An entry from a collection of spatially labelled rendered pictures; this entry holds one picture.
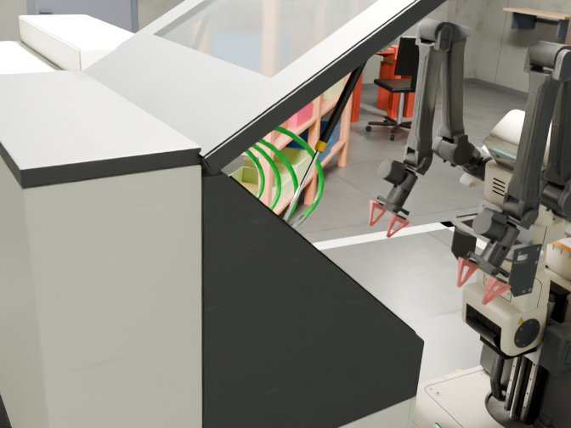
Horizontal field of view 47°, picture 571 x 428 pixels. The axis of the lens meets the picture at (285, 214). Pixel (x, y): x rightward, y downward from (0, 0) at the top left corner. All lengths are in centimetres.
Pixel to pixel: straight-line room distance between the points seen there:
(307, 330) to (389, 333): 24
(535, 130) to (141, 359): 104
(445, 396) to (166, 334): 159
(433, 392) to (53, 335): 176
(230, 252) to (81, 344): 29
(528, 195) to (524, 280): 39
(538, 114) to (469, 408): 127
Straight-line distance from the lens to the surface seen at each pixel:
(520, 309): 214
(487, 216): 168
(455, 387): 265
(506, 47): 991
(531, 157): 169
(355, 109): 736
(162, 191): 107
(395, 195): 203
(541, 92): 165
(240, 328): 126
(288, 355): 136
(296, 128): 435
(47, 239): 104
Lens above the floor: 181
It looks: 22 degrees down
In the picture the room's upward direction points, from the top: 3 degrees clockwise
